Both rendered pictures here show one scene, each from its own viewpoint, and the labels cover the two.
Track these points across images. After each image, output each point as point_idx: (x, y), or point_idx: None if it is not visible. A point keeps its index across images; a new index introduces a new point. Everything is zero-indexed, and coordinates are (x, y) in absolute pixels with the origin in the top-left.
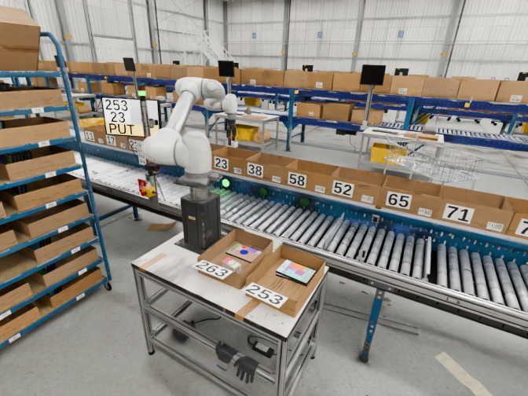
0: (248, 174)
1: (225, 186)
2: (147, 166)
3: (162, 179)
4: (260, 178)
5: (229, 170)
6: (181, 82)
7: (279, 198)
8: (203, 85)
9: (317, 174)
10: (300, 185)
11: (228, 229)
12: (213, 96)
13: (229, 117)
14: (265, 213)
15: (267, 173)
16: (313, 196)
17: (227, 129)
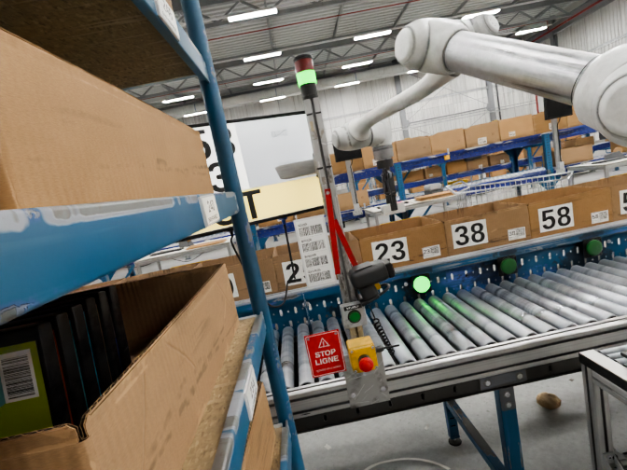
0: (457, 247)
1: (424, 291)
2: (367, 272)
3: None
4: (483, 246)
5: (412, 259)
6: (433, 21)
7: (536, 266)
8: (469, 26)
9: (590, 191)
10: (564, 224)
11: (615, 340)
12: None
13: (388, 153)
14: (589, 285)
15: (496, 229)
16: (605, 230)
17: (389, 177)
